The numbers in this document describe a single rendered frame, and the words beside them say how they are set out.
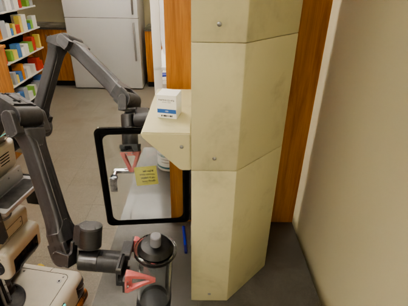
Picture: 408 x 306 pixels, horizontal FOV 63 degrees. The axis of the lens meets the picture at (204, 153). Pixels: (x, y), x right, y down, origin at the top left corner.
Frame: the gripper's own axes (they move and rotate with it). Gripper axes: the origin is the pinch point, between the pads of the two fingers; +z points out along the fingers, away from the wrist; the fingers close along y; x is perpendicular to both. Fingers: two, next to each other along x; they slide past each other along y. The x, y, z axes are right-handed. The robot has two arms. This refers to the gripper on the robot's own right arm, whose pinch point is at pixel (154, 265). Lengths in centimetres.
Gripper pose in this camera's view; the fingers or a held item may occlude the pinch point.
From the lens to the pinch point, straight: 95.4
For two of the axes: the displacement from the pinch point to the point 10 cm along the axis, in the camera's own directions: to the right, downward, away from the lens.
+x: -1.1, 8.5, 5.1
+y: 0.1, -5.1, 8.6
